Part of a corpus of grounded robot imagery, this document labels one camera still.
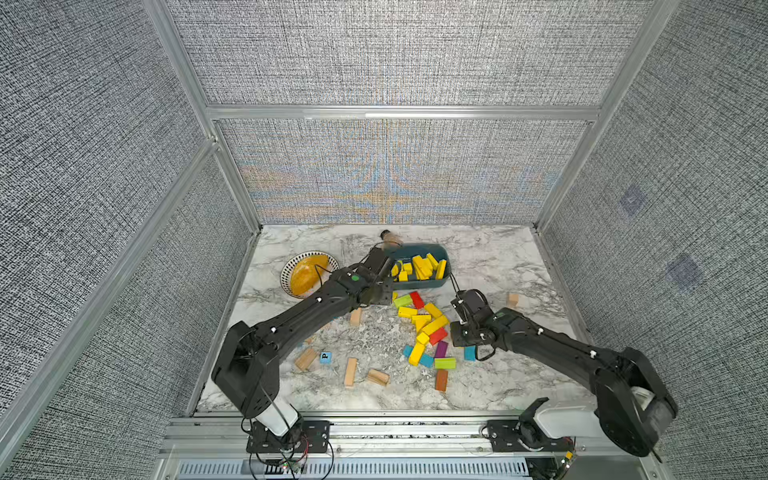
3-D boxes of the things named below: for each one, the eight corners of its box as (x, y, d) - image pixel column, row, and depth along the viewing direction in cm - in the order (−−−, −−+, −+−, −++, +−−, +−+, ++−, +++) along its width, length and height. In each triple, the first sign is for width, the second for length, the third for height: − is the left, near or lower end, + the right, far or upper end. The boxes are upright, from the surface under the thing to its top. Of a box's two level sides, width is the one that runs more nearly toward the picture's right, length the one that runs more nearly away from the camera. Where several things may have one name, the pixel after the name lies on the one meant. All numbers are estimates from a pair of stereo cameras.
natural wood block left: (294, 365, 87) (293, 363, 85) (310, 348, 90) (308, 345, 89) (304, 373, 86) (302, 370, 84) (319, 354, 89) (318, 352, 87)
